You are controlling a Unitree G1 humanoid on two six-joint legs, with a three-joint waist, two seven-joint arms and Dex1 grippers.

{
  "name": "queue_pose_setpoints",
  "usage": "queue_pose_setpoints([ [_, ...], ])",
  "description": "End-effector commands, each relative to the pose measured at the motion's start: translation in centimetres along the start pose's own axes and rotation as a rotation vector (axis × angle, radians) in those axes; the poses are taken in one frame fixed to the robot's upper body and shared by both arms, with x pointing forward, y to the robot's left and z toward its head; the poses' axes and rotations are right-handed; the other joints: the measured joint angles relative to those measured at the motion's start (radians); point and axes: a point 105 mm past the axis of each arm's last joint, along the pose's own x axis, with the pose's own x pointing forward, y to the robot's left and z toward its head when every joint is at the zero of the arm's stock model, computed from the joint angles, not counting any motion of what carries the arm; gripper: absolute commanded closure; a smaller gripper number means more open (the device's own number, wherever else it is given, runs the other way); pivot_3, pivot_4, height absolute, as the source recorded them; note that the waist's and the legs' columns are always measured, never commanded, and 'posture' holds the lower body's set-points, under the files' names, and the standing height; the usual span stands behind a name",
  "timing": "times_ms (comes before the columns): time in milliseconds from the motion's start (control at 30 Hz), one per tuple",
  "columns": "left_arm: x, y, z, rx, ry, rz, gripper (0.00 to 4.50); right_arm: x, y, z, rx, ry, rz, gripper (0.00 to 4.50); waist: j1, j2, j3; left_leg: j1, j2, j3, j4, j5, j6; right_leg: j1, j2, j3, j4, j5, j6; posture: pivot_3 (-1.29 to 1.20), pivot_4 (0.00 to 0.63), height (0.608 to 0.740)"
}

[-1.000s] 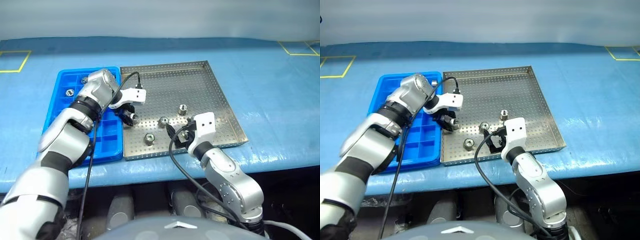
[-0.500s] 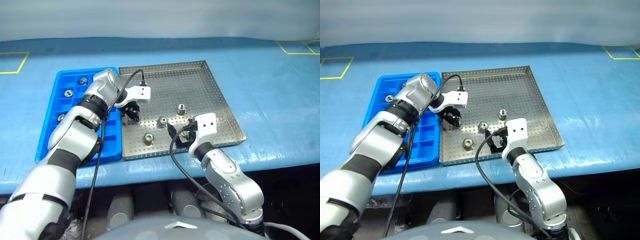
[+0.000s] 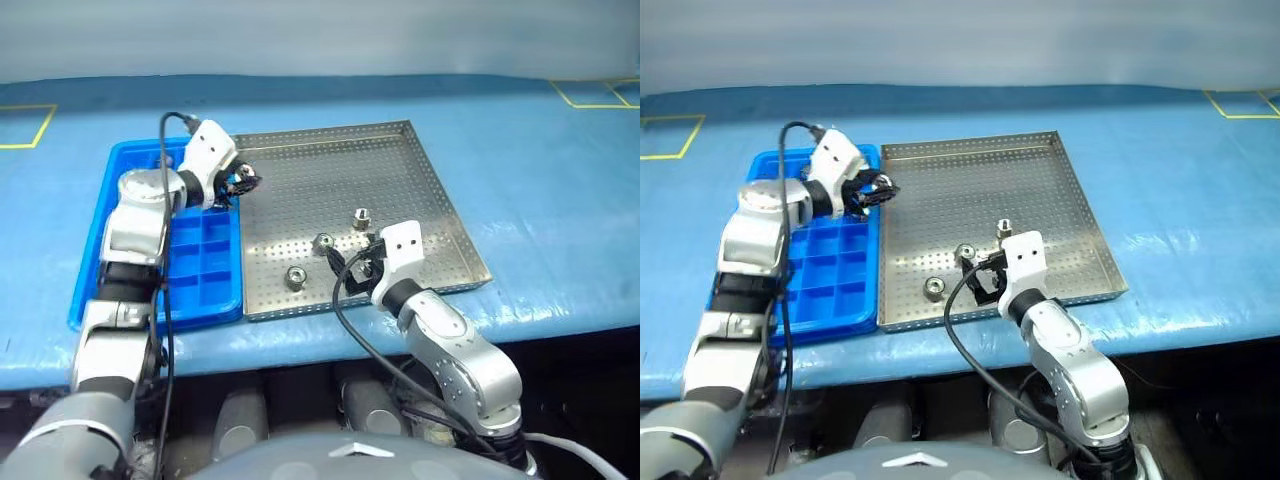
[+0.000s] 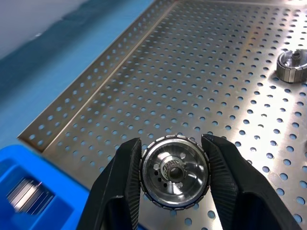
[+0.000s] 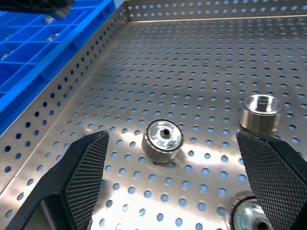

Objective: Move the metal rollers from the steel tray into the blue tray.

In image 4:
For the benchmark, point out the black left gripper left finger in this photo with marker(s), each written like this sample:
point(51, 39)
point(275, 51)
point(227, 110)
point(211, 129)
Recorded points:
point(115, 191)

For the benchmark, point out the metal roller with toothed hub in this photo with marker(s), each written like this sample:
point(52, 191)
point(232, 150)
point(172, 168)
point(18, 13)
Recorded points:
point(174, 171)
point(28, 195)
point(291, 67)

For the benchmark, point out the blue plastic tray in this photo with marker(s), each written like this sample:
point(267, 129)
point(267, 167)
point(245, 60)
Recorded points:
point(48, 191)

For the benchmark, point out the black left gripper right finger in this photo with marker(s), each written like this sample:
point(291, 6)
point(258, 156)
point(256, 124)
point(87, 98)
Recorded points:
point(242, 187)

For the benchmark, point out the perforated steel tray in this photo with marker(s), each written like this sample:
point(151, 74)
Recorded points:
point(182, 79)

